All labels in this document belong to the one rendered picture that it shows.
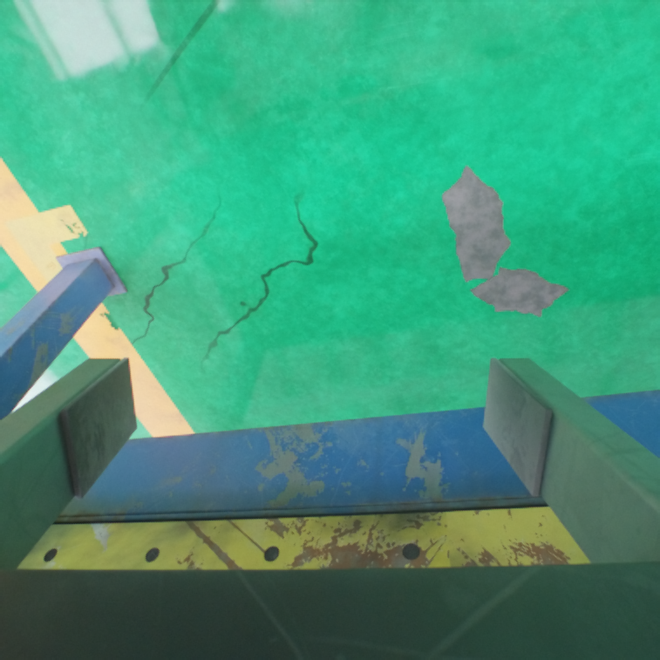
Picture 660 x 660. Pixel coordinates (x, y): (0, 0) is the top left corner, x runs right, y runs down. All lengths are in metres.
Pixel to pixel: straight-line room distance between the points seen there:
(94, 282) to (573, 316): 1.03
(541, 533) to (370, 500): 0.13
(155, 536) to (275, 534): 0.10
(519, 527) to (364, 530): 0.10
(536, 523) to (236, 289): 0.84
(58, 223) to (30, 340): 0.29
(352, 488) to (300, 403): 0.87
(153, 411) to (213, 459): 0.98
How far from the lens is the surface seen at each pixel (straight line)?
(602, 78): 0.91
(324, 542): 0.36
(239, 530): 0.39
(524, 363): 0.16
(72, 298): 1.07
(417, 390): 1.21
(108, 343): 1.32
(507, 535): 0.35
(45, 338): 1.01
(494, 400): 0.16
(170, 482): 0.50
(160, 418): 1.48
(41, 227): 1.19
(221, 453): 0.49
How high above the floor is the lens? 0.83
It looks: 50 degrees down
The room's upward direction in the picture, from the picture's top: 170 degrees counter-clockwise
